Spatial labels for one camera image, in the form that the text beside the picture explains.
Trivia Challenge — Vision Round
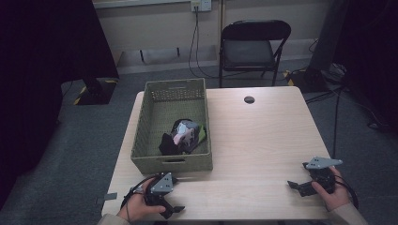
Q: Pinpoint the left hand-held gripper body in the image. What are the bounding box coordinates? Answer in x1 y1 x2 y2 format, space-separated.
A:
144 172 178 211

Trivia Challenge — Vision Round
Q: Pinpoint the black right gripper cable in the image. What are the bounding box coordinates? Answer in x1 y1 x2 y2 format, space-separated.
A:
332 174 360 210

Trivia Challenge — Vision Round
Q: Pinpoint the dark curtain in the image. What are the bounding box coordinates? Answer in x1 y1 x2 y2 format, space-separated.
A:
331 0 398 134
0 0 120 211

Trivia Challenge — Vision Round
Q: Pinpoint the person's right hand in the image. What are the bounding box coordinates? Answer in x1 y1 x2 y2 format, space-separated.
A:
311 166 351 212

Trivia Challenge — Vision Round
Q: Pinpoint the grey tape piece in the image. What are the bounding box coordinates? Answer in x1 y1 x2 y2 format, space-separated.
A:
95 192 118 204

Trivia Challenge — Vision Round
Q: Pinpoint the grey upright column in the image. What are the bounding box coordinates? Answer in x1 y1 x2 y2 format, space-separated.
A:
308 0 350 73

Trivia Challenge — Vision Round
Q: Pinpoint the black folding chair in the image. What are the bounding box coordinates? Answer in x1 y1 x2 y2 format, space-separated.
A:
218 19 292 89

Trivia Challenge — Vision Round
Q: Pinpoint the white baseboard panel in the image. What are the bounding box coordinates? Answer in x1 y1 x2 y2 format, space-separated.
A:
116 44 220 75

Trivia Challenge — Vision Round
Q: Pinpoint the person's left hand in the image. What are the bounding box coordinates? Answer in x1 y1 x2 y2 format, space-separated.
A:
116 177 167 223

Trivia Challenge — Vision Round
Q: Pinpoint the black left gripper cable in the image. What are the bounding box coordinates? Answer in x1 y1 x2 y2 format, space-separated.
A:
120 174 158 219

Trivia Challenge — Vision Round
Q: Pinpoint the black stand base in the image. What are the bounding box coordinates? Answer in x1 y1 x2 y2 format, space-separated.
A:
285 67 330 94
72 78 119 106

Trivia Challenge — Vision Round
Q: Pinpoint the green woven basket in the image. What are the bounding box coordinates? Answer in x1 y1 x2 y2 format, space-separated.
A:
130 78 214 175

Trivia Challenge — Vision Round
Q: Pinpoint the white wall socket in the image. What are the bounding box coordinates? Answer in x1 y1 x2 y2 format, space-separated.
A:
191 0 213 13

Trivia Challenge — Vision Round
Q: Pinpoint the black wall cable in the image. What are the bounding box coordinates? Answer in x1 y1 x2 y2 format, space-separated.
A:
194 7 252 79
188 7 220 80

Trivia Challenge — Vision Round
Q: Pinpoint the black printed garment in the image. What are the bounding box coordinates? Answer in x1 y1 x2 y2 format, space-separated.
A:
158 118 207 157

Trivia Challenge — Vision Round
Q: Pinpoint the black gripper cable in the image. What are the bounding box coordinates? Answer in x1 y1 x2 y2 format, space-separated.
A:
120 174 158 219
332 174 360 210

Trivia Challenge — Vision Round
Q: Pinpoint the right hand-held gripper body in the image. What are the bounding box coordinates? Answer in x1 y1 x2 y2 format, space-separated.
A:
302 156 344 194

